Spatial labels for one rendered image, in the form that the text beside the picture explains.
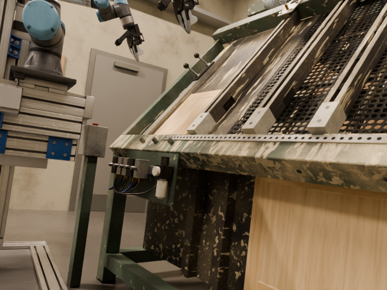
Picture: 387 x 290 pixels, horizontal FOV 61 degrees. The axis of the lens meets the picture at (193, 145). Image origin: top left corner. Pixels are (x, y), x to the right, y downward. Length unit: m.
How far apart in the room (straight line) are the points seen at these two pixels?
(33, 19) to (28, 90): 0.25
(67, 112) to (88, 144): 0.62
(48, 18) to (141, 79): 3.63
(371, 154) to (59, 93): 1.08
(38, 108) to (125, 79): 3.47
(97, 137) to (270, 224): 1.10
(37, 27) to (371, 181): 1.14
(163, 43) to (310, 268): 4.32
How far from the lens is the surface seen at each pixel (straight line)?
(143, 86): 4.84
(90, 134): 1.96
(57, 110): 1.36
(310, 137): 1.09
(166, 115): 1.99
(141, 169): 1.57
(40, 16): 1.29
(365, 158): 0.96
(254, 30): 2.46
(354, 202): 1.23
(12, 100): 1.23
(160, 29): 5.22
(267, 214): 1.42
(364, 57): 1.36
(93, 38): 4.82
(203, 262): 1.75
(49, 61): 1.39
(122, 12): 2.07
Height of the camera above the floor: 0.76
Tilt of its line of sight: 4 degrees up
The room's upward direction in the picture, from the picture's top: 7 degrees clockwise
